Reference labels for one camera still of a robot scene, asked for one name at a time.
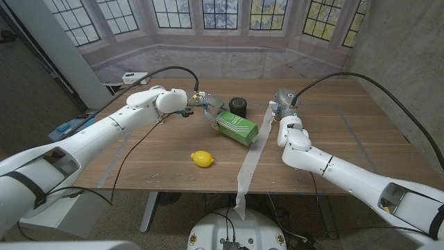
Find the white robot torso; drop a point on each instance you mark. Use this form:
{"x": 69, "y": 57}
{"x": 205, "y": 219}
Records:
{"x": 236, "y": 229}

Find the metal table leg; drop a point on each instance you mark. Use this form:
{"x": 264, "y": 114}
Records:
{"x": 326, "y": 218}
{"x": 148, "y": 212}

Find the white power strip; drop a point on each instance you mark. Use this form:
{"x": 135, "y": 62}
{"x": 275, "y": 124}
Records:
{"x": 136, "y": 78}

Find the green cardboard box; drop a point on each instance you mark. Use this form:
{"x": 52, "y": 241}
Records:
{"x": 237, "y": 127}

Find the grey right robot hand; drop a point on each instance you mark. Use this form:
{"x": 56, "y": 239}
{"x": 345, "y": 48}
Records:
{"x": 286, "y": 100}

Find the yellow lemon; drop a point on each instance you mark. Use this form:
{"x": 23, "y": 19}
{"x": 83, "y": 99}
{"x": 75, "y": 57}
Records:
{"x": 202, "y": 159}

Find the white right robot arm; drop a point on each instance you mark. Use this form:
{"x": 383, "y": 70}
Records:
{"x": 347, "y": 173}

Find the printed window backdrop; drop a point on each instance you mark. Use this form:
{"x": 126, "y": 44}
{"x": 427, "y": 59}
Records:
{"x": 243, "y": 59}

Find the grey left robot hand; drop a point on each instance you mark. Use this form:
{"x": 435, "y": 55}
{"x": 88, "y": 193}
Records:
{"x": 213, "y": 102}

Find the black cup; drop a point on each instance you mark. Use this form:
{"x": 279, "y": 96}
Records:
{"x": 238, "y": 104}

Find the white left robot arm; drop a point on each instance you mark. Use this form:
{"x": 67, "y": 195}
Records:
{"x": 104, "y": 128}

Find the white pillar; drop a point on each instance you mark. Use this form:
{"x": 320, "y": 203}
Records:
{"x": 59, "y": 45}

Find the white cabinet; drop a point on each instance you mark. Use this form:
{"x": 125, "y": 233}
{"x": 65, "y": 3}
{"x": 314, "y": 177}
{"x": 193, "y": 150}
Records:
{"x": 79, "y": 217}

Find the small blue box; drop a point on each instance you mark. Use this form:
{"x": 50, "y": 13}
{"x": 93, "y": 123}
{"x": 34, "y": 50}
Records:
{"x": 63, "y": 127}

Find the white gauze bandage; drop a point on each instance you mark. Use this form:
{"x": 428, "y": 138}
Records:
{"x": 253, "y": 156}

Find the black remote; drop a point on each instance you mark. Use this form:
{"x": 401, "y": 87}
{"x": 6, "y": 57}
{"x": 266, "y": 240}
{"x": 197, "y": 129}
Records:
{"x": 82, "y": 116}

